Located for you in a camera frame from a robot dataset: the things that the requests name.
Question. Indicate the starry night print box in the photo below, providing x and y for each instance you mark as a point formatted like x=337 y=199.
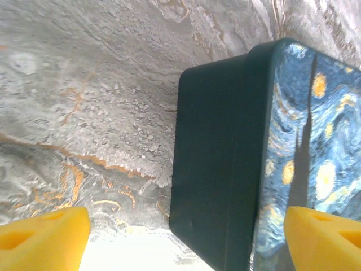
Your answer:
x=220 y=141

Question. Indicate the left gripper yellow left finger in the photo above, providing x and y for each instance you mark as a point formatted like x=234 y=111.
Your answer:
x=42 y=240

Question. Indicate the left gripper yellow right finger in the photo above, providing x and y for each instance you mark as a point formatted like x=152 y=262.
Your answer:
x=324 y=242

